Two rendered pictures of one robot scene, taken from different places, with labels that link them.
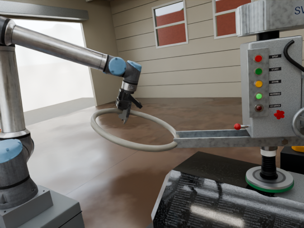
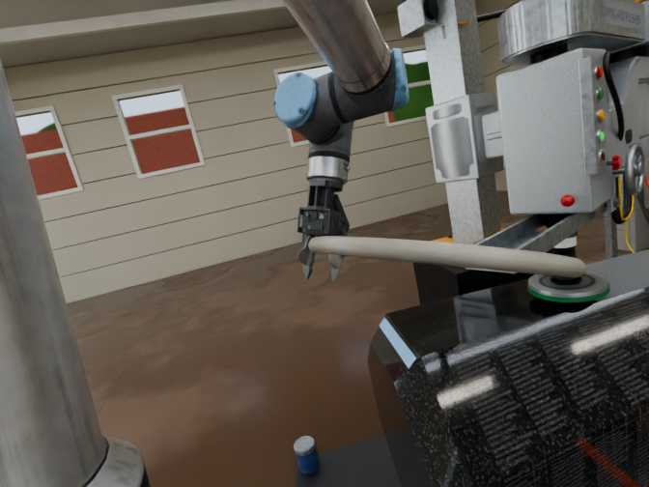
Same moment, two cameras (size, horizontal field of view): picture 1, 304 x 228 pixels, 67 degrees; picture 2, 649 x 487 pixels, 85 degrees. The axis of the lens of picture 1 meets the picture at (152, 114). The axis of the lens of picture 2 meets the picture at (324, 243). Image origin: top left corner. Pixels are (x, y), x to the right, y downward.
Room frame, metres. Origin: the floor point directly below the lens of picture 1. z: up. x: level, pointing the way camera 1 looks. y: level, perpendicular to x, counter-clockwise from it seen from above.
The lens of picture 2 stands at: (0.90, 0.73, 1.37)
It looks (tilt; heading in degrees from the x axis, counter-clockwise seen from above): 12 degrees down; 311
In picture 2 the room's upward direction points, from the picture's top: 13 degrees counter-clockwise
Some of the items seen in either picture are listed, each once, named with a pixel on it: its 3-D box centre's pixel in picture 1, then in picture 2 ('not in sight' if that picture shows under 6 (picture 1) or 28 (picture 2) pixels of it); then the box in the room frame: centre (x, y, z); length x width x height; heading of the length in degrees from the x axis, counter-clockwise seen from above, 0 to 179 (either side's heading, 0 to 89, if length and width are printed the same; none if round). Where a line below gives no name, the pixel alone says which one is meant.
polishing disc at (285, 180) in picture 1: (268, 176); (566, 282); (1.04, -0.55, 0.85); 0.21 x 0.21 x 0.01
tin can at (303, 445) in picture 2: not in sight; (306, 454); (2.08, -0.16, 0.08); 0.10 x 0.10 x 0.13
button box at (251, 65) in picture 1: (257, 83); (593, 117); (0.94, -0.45, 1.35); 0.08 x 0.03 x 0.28; 77
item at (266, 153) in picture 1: (268, 150); (562, 239); (1.04, -0.55, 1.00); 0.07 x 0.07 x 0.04
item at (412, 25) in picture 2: not in sight; (418, 15); (1.64, -1.21, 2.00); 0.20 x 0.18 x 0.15; 136
